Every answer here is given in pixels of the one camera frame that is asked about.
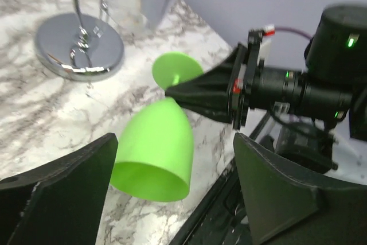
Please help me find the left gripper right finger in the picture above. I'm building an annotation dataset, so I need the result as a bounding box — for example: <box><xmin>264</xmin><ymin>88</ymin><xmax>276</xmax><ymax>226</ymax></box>
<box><xmin>233</xmin><ymin>133</ymin><xmax>366</xmax><ymax>244</ymax></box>

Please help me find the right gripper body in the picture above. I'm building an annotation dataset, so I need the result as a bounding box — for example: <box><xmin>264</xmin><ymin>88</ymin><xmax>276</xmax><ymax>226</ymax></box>
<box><xmin>228</xmin><ymin>25</ymin><xmax>274</xmax><ymax>130</ymax></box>

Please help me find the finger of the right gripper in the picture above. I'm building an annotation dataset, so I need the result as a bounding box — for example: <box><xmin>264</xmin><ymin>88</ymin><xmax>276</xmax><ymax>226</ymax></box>
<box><xmin>179</xmin><ymin>102</ymin><xmax>232</xmax><ymax>123</ymax></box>
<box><xmin>165</xmin><ymin>44</ymin><xmax>247</xmax><ymax>104</ymax></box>

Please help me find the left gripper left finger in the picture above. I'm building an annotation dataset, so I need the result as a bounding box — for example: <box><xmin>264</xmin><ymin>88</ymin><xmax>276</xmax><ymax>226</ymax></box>
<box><xmin>1</xmin><ymin>133</ymin><xmax>118</xmax><ymax>244</ymax></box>

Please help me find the green plastic wine glass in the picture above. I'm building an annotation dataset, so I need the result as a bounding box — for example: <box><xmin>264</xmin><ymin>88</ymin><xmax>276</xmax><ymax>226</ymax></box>
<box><xmin>110</xmin><ymin>51</ymin><xmax>205</xmax><ymax>203</ymax></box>

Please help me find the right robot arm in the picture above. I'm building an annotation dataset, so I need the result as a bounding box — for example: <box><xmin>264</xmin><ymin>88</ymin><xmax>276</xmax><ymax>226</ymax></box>
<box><xmin>165</xmin><ymin>3</ymin><xmax>366</xmax><ymax>174</ymax></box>

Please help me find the chrome wine glass rack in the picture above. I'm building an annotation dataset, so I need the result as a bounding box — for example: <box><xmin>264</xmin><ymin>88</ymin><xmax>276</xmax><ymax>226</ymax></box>
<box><xmin>34</xmin><ymin>0</ymin><xmax>124</xmax><ymax>82</ymax></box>

